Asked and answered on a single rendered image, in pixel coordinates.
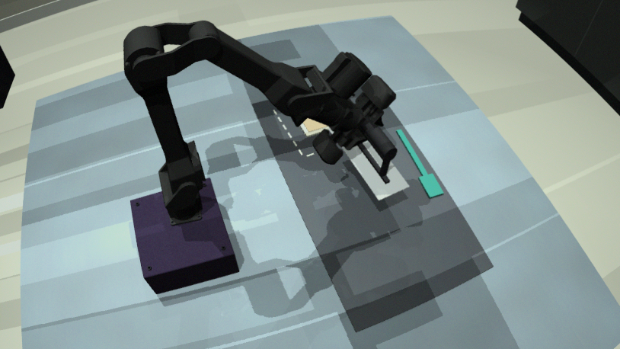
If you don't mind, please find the small trowel with black handle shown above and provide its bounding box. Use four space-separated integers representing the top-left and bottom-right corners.
342 116 410 200

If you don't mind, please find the teal trowel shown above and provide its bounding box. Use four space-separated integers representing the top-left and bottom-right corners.
396 130 443 199

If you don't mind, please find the white square tile with dark square center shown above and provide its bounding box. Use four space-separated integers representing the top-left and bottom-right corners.
300 118 330 137

